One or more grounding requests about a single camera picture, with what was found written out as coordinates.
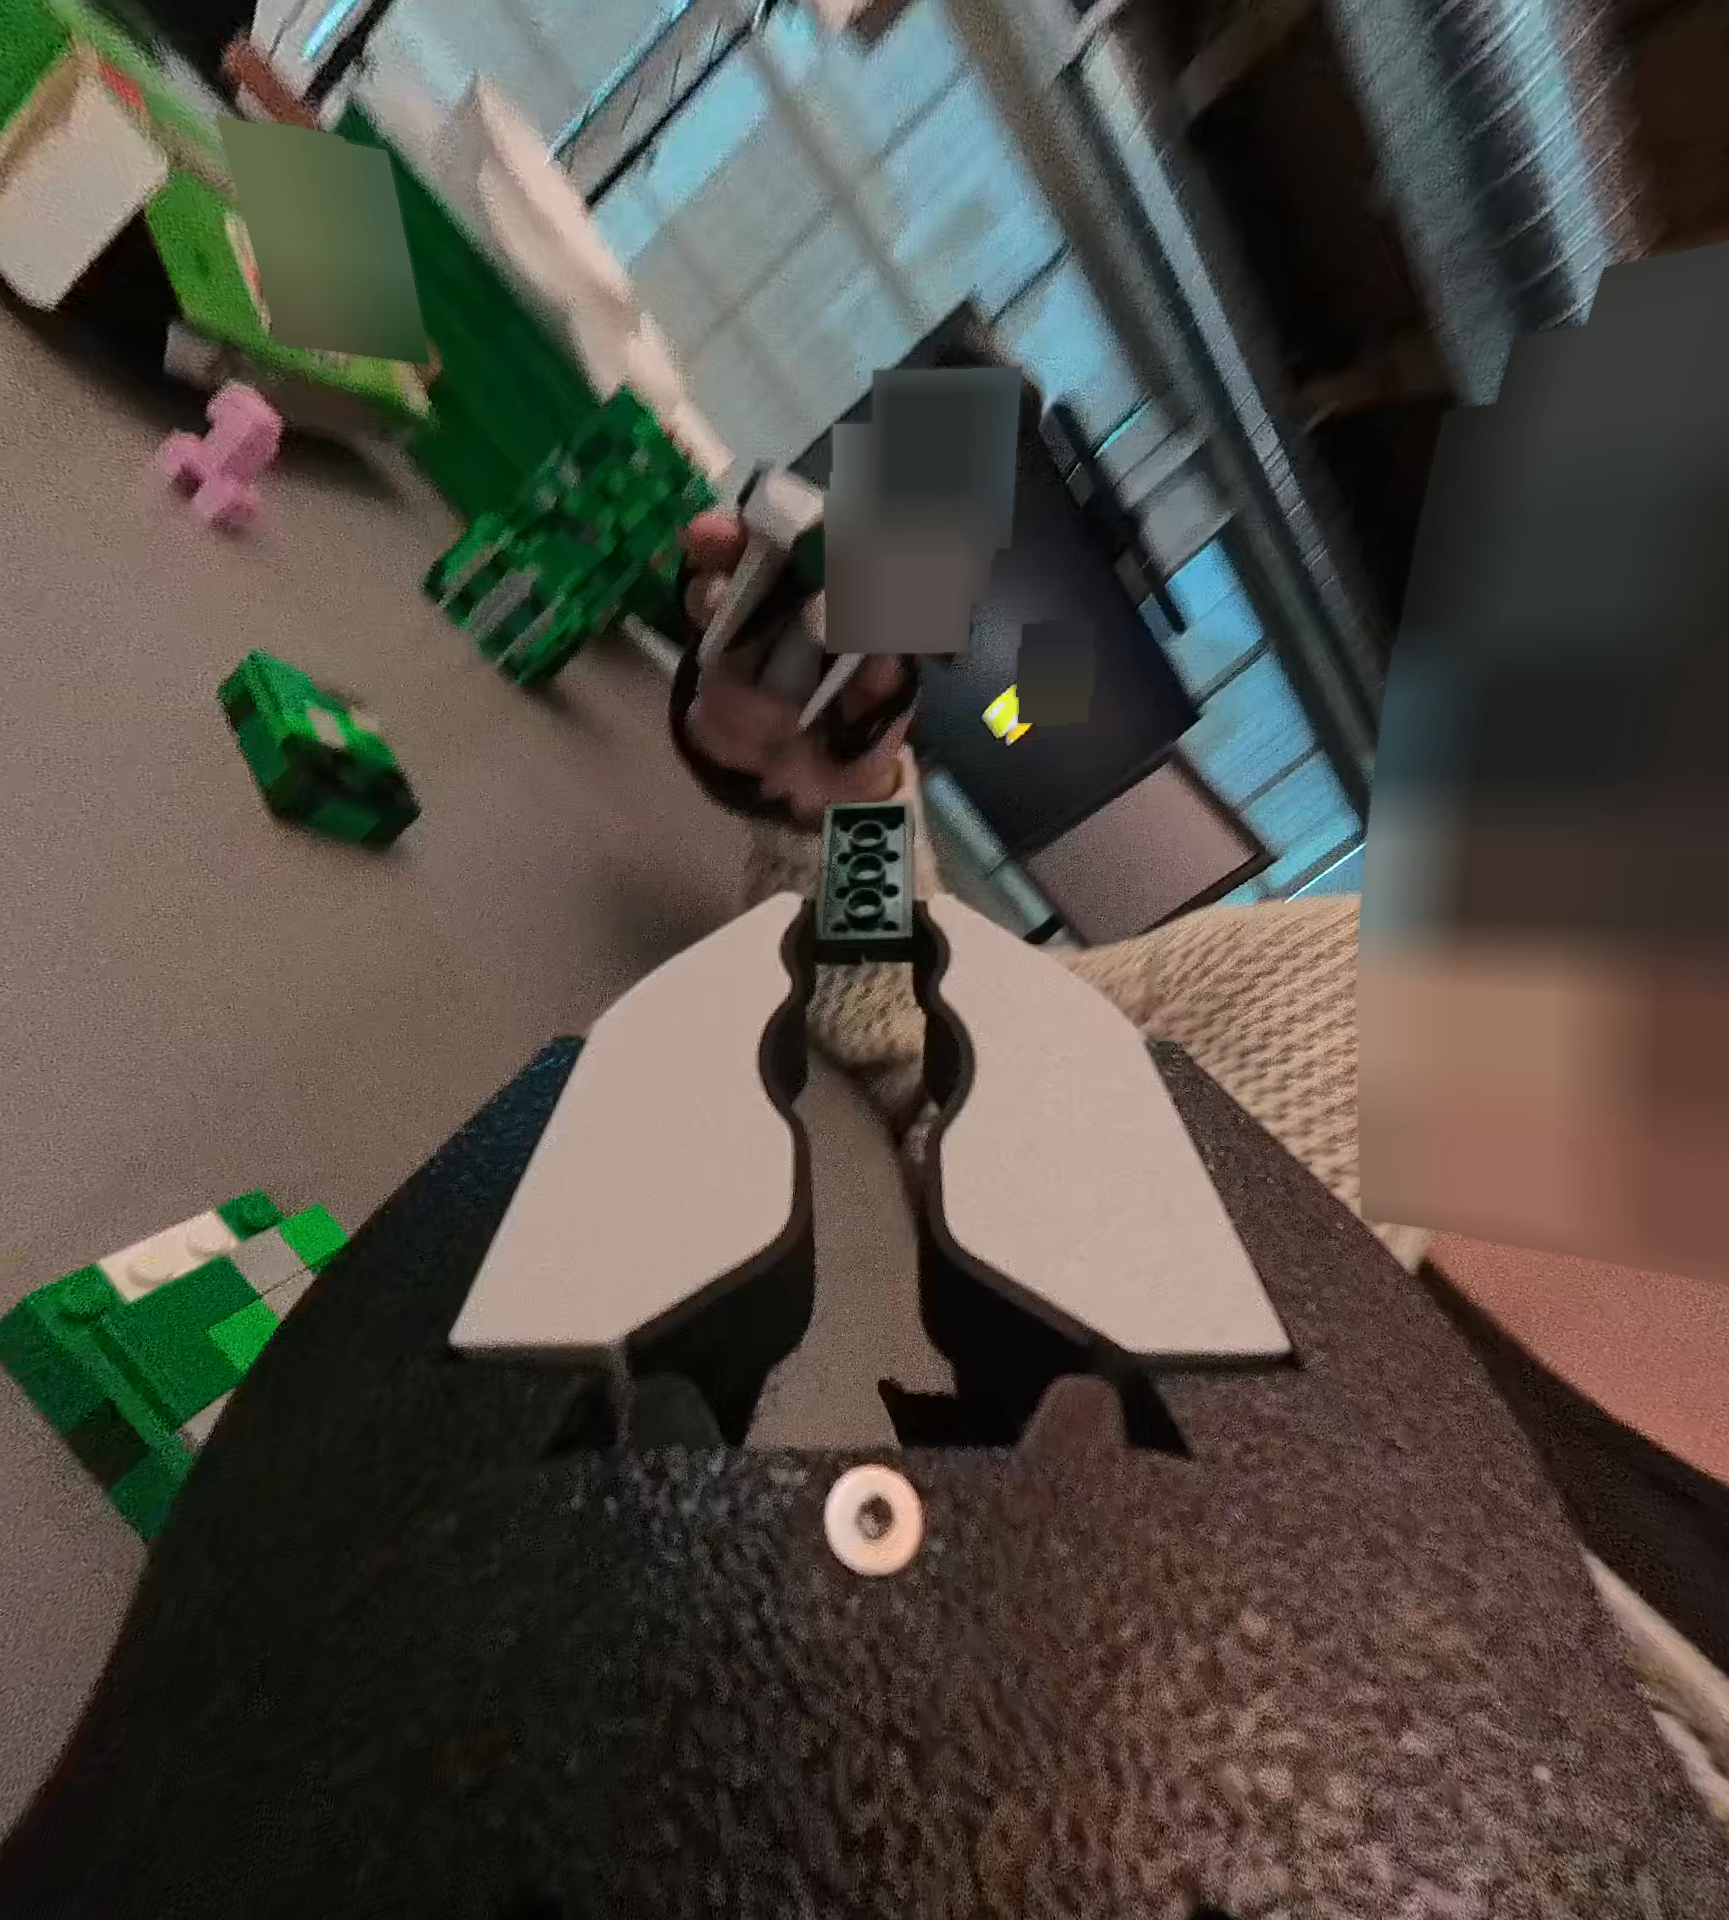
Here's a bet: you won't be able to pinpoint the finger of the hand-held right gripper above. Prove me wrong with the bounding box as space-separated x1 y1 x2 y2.
700 531 783 670
798 646 870 735

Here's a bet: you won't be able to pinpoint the tall green lego figure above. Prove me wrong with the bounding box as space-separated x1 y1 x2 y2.
423 385 718 686

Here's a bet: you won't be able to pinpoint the green plastic crate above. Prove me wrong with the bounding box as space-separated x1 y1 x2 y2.
382 195 629 471

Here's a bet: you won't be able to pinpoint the small green lego cube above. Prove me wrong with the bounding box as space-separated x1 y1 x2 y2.
214 649 423 849

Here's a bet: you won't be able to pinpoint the person's right hand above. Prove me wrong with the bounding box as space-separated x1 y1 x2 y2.
682 510 912 813

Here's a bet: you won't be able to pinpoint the green cardboard lego box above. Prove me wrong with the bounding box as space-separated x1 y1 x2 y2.
0 0 432 439

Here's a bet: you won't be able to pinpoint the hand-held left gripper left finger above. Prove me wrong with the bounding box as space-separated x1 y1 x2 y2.
445 894 818 1366

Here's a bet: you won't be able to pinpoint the pink lego pig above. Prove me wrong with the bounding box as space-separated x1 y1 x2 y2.
155 378 286 529

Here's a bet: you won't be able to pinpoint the large glass window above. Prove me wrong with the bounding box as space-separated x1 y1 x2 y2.
552 0 1384 902

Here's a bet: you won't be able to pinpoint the dark green lego brick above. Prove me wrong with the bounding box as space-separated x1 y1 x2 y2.
806 802 943 963

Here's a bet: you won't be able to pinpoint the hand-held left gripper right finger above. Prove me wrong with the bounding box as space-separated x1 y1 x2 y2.
922 898 1297 1366

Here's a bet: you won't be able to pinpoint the crumpled white paper bags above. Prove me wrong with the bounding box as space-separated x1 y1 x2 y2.
472 73 690 439

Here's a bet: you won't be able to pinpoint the green white lego assembly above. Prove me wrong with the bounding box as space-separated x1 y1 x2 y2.
0 1192 353 1540

